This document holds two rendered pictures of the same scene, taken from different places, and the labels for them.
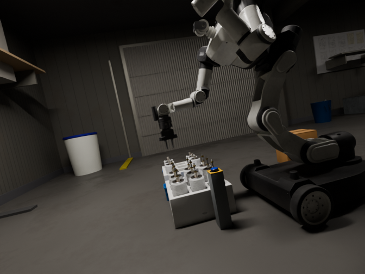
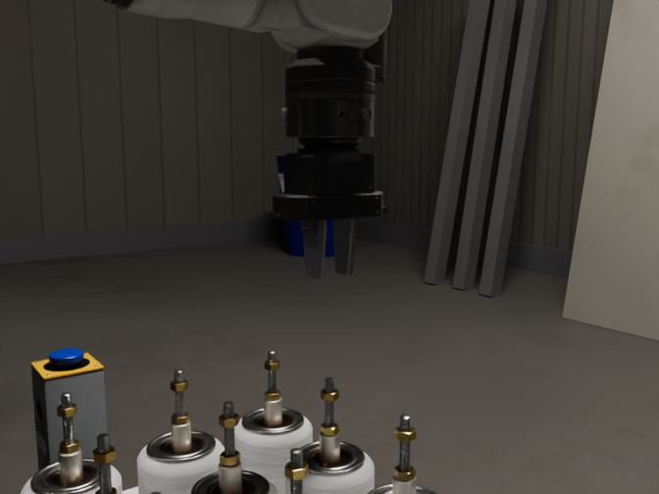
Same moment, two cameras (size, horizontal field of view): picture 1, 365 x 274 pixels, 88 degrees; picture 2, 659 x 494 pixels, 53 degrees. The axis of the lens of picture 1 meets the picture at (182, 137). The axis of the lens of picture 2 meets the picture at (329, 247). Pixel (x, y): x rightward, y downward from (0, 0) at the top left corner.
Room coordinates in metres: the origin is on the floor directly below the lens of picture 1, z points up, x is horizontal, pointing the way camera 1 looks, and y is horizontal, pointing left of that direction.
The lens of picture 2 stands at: (1.86, -0.21, 0.58)
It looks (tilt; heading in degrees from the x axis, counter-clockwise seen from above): 9 degrees down; 153
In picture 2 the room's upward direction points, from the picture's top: straight up
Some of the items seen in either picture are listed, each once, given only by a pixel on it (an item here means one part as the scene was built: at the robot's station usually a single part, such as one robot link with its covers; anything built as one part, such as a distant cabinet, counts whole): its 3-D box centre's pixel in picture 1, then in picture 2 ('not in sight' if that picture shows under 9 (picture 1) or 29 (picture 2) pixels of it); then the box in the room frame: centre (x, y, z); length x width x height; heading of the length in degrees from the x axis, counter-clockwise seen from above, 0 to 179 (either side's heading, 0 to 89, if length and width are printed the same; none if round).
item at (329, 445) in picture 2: not in sight; (329, 446); (1.26, 0.10, 0.26); 0.02 x 0.02 x 0.03
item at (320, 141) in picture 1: (310, 150); not in sight; (1.16, -0.78, 0.28); 0.21 x 0.20 x 0.13; 98
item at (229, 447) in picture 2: not in sight; (229, 440); (1.28, -0.02, 0.30); 0.01 x 0.01 x 0.08
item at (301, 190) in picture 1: (311, 205); not in sight; (0.86, -0.54, 0.10); 0.20 x 0.05 x 0.20; 98
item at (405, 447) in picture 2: not in sight; (404, 454); (1.38, 0.11, 0.30); 0.01 x 0.01 x 0.08
